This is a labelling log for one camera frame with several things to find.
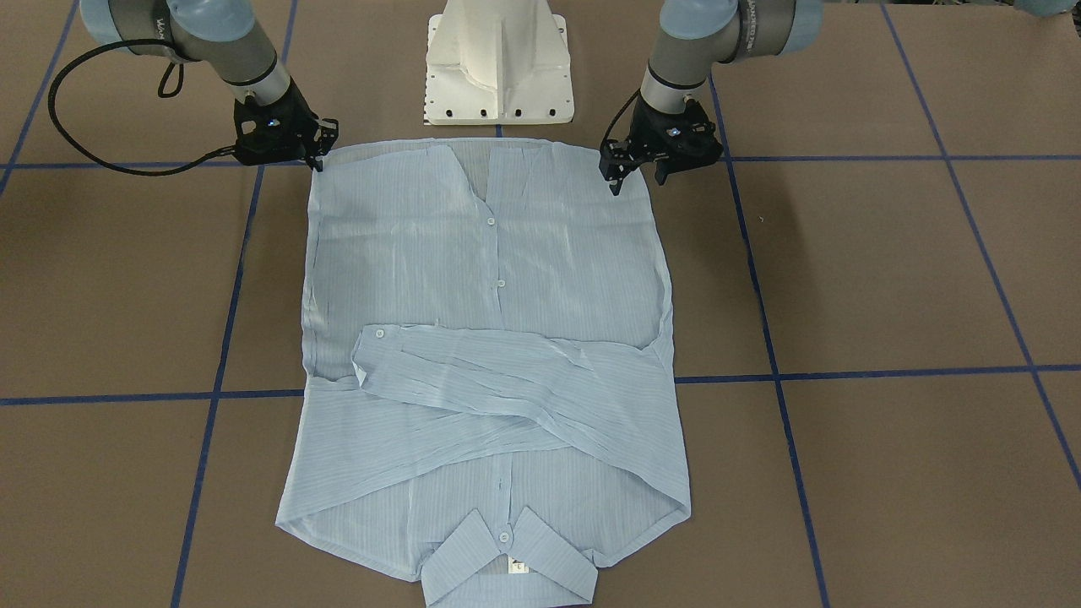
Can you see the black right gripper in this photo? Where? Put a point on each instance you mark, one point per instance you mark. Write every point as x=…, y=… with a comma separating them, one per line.
x=296, y=112

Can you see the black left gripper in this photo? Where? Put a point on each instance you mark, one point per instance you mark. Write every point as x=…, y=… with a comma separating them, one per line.
x=648, y=127

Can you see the light blue striped button shirt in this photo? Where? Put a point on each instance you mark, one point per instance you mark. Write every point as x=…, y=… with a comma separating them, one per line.
x=487, y=336

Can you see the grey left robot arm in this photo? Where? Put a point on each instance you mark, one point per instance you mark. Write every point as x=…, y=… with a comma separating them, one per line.
x=696, y=35

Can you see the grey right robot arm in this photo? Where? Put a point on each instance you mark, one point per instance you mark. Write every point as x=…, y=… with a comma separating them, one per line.
x=225, y=34

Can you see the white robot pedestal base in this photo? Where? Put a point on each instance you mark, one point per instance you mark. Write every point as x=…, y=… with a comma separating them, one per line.
x=498, y=62

